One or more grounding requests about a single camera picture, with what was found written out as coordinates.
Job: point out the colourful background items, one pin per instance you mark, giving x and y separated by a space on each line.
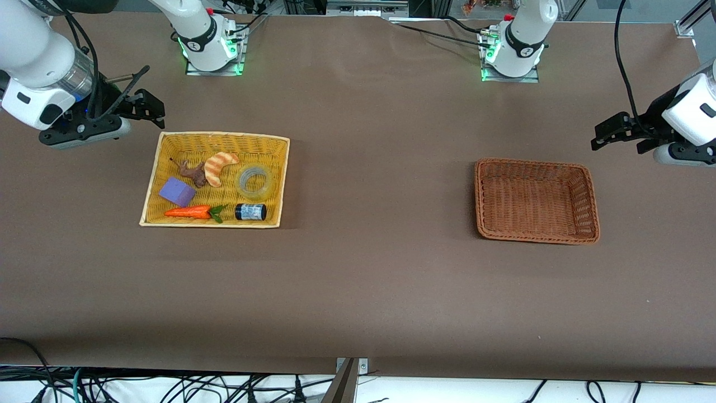
481 5

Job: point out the grey metal table bracket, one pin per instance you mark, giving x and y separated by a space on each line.
363 366

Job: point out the small dark jar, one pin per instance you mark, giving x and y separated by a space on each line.
250 211

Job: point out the brown wicker basket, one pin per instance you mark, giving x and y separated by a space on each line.
537 196

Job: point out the purple foam block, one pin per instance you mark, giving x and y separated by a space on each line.
176 191

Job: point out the yellow wicker basket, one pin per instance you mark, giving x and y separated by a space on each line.
263 151

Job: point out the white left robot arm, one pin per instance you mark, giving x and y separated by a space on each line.
523 39

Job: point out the brown toy animal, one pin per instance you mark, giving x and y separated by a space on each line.
197 176

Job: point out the brown table cover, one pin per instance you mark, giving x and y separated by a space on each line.
380 280

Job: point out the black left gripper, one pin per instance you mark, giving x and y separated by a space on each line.
650 121

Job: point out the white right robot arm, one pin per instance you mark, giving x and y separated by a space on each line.
28 56

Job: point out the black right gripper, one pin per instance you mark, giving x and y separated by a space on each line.
106 104

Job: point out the clear yellowish tape roll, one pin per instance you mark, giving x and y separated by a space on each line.
254 197

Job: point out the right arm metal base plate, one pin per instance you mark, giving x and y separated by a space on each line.
215 73

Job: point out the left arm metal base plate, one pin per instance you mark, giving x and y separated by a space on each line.
503 80

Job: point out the orange toy carrot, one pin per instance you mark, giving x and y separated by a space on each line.
190 212

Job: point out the grey metal frame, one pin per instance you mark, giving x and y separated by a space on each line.
366 8

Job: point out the dark metal bar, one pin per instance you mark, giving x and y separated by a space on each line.
342 386

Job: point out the toy croissant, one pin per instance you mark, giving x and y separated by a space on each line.
215 168

